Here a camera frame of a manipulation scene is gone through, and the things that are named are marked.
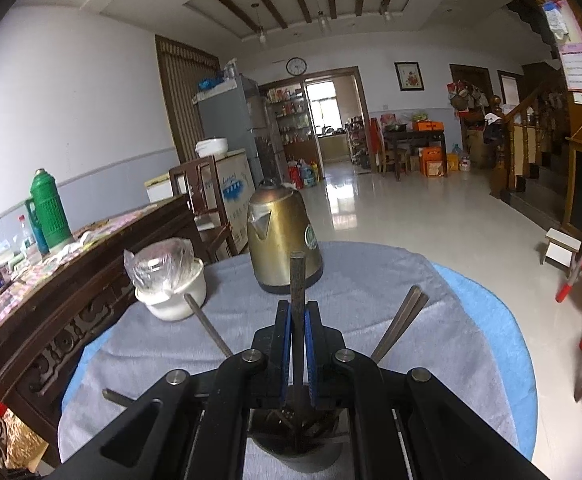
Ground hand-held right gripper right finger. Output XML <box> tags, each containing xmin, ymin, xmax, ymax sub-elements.
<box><xmin>305</xmin><ymin>301</ymin><xmax>546</xmax><ymax>480</ymax></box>

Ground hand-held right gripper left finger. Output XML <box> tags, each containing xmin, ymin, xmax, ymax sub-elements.
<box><xmin>58</xmin><ymin>301</ymin><xmax>292</xmax><ymax>480</ymax></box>

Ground metal utensil cup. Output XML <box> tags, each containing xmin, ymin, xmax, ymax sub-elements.
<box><xmin>245</xmin><ymin>407</ymin><xmax>354</xmax><ymax>473</ymax></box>

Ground grey tablecloth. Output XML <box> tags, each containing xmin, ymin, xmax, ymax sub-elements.
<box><xmin>58</xmin><ymin>240</ymin><xmax>519</xmax><ymax>480</ymax></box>

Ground gold electric kettle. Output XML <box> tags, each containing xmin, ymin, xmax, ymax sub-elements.
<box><xmin>247</xmin><ymin>177</ymin><xmax>324</xmax><ymax>295</ymax></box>

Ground white pot with plastic wrap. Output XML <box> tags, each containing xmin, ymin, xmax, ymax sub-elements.
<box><xmin>124</xmin><ymin>239</ymin><xmax>208</xmax><ymax>322</ymax></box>

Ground brown wooden chair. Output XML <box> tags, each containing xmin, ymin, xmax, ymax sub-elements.
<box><xmin>169</xmin><ymin>155</ymin><xmax>239</xmax><ymax>263</ymax></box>

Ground white chest freezer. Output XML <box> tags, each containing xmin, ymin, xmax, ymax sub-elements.
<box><xmin>145</xmin><ymin>149</ymin><xmax>252</xmax><ymax>256</ymax></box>

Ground blue detergent bottles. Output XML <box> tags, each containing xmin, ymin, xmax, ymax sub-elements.
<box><xmin>288</xmin><ymin>157</ymin><xmax>324</xmax><ymax>188</ymax></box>

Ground carved wooden sideboard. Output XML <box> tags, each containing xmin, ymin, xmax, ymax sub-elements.
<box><xmin>0</xmin><ymin>195</ymin><xmax>206</xmax><ymax>466</ymax></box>

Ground white cooker pot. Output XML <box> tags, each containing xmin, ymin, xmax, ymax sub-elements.
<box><xmin>194</xmin><ymin>137</ymin><xmax>229</xmax><ymax>157</ymax></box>

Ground orange cartons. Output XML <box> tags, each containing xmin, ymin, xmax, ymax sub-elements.
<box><xmin>418</xmin><ymin>146</ymin><xmax>449</xmax><ymax>177</ymax></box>

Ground pink patterned table cover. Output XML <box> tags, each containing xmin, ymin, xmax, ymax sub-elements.
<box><xmin>0</xmin><ymin>210</ymin><xmax>156</xmax><ymax>336</ymax></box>

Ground shelf with groceries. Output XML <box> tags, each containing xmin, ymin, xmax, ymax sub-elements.
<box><xmin>266</xmin><ymin>85</ymin><xmax>322</xmax><ymax>161</ymax></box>

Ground dark wooden dining table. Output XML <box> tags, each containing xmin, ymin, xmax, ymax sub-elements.
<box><xmin>378</xmin><ymin>130</ymin><xmax>448</xmax><ymax>181</ymax></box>

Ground grey refrigerator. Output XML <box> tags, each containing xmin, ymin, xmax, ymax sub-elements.
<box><xmin>193</xmin><ymin>75</ymin><xmax>282</xmax><ymax>181</ymax></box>

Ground large water bottle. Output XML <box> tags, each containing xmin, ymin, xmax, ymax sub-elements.
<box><xmin>451</xmin><ymin>142</ymin><xmax>472</xmax><ymax>172</ymax></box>

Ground green thermos flask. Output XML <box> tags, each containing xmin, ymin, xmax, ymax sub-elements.
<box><xmin>25</xmin><ymin>169</ymin><xmax>74</xmax><ymax>253</ymax></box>

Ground white step stool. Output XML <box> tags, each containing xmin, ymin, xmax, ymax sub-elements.
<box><xmin>541</xmin><ymin>227</ymin><xmax>582</xmax><ymax>273</ymax></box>

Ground gold foil bag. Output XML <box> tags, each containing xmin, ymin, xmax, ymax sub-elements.
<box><xmin>0</xmin><ymin>410</ymin><xmax>49</xmax><ymax>471</ymax></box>

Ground brown striped door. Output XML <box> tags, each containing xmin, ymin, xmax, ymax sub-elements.
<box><xmin>155</xmin><ymin>35</ymin><xmax>222</xmax><ymax>163</ymax></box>

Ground framed picture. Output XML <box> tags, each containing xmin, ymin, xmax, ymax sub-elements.
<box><xmin>394</xmin><ymin>61</ymin><xmax>425</xmax><ymax>92</ymax></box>

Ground wooden stair railing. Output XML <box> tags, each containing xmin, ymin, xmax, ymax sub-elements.
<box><xmin>491</xmin><ymin>80</ymin><xmax>572</xmax><ymax>196</ymax></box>

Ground pink wall calendar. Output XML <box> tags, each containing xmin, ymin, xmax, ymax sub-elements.
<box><xmin>541</xmin><ymin>0</ymin><xmax>582</xmax><ymax>106</ymax></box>

